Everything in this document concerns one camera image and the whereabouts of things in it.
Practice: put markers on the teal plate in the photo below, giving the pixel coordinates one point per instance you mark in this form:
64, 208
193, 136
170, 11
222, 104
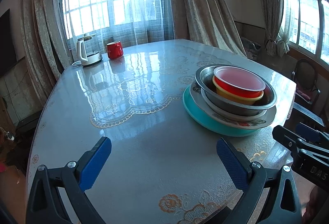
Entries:
209, 123

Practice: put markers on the left beige curtain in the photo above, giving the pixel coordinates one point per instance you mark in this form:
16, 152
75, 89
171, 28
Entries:
45, 45

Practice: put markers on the middle beige curtain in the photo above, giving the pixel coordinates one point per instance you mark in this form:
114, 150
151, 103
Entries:
206, 21

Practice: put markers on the white glass kettle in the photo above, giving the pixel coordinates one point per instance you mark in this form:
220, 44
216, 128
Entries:
88, 51

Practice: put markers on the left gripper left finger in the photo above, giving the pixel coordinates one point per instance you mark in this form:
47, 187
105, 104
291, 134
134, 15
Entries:
45, 204

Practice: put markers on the red mug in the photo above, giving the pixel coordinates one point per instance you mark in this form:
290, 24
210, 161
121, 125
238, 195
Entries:
114, 50

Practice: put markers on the stainless steel bowl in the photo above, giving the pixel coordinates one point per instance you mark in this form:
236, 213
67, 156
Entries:
204, 79

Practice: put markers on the yellow plastic bowl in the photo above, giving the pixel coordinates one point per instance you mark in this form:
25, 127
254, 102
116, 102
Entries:
236, 98

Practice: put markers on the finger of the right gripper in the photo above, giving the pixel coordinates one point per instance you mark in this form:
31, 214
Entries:
311, 134
294, 142

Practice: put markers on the dark wooden chair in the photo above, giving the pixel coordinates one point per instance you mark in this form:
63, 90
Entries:
305, 76

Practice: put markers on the right tied curtain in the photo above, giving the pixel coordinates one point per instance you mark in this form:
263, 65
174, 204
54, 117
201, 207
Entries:
272, 7

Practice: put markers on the white dragon pattern plate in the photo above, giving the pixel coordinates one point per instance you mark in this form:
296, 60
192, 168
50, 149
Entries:
264, 121

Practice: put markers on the red plastic bowl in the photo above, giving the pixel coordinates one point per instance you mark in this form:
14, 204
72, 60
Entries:
239, 82

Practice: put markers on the floral plastic tablecloth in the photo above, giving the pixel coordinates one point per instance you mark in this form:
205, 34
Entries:
163, 167

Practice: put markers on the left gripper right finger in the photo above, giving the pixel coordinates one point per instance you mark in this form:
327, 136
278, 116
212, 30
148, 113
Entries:
282, 202

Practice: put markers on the black television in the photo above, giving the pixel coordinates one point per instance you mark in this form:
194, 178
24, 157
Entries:
7, 50

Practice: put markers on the white flower plate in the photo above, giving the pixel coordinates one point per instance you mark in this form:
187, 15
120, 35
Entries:
228, 114

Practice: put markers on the beige curtain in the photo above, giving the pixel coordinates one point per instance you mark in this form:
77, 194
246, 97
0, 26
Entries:
45, 45
206, 21

